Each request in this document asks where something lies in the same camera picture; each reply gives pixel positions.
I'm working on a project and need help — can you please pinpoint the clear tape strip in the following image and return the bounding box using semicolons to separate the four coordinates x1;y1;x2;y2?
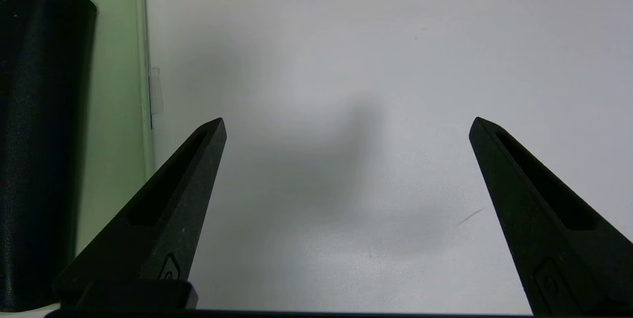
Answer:
148;67;164;116

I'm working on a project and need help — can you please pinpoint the light green plastic tray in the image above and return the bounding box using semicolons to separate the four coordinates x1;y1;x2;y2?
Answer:
0;0;155;258

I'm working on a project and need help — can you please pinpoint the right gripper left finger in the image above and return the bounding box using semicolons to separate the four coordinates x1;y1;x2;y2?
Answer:
53;118;227;311

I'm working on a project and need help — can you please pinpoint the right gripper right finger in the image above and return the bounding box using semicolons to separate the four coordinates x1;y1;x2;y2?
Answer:
469;117;633;316

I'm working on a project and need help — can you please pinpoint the black glasses pouch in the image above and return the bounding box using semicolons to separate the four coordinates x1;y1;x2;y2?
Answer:
0;0;98;312

